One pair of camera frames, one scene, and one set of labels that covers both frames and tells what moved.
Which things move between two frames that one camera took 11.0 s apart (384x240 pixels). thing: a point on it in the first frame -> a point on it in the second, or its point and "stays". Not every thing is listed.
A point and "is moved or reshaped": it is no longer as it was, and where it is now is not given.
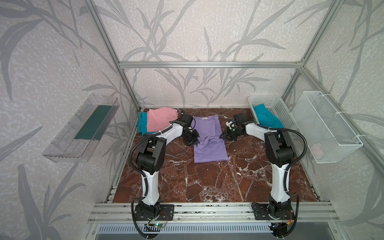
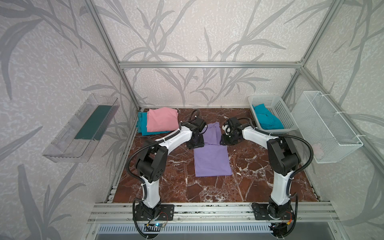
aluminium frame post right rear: x=333 y=7 stays
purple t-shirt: x=211 y=147 is moved or reshaped
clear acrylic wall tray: x=76 y=142 stays
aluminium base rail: x=214 y=212 stays
